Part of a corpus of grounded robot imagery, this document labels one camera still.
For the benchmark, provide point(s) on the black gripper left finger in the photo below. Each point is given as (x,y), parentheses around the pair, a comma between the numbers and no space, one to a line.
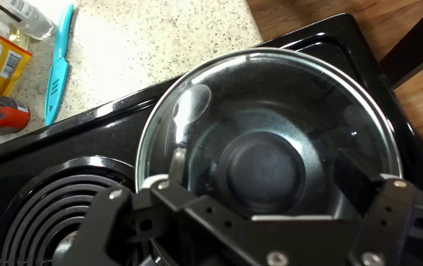
(105,221)

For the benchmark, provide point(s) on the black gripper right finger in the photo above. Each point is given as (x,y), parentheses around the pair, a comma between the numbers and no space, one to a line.
(388,215)

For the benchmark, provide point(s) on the small glass pot lid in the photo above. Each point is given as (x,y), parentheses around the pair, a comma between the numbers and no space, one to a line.
(279,88)

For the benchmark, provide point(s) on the black saucepan pot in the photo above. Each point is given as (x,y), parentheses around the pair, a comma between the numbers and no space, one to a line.
(329,112)

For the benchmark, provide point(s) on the black electric stove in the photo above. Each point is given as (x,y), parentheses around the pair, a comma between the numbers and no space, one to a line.
(97,133)

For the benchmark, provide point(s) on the teal knife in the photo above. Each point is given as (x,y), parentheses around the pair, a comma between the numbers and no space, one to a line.
(57,73)

